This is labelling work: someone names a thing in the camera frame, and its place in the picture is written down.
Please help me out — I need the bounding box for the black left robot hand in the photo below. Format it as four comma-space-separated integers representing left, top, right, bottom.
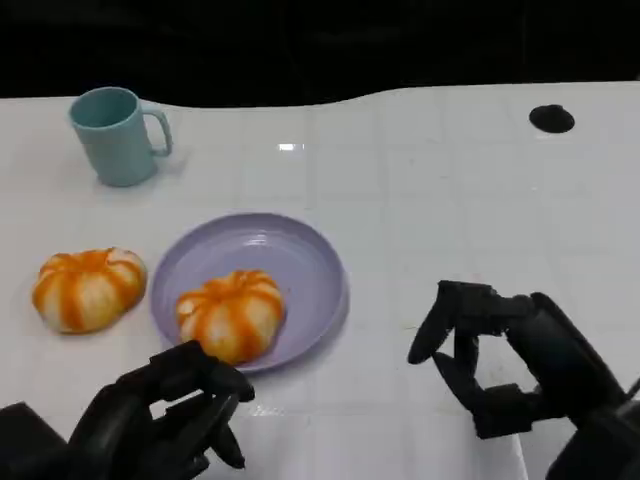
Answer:
67, 339, 256, 480

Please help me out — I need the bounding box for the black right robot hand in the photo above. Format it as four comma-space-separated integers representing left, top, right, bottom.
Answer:
407, 279, 627, 441

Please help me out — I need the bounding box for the orange white toy bread roll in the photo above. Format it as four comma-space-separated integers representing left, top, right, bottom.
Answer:
174, 269, 288, 365
32, 247, 149, 335

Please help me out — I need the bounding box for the lilac plate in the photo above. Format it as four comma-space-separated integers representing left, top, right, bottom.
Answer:
149, 213, 351, 375

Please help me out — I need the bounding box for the black round table grommet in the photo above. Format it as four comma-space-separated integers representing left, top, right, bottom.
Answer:
528, 104, 575, 135

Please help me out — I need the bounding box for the pale green mug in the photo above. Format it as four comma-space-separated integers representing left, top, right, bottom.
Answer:
68, 87, 175, 189

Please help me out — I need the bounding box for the black backdrop cloth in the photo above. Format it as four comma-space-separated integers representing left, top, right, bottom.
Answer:
0, 0, 640, 109

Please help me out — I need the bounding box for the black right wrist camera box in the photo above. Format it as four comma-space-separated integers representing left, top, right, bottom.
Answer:
544, 397, 640, 480

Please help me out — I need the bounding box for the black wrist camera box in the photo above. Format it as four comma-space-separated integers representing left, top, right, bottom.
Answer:
544, 397, 640, 480
0, 402, 71, 480

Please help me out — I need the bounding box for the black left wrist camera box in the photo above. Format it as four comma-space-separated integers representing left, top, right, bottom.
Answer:
0, 402, 71, 480

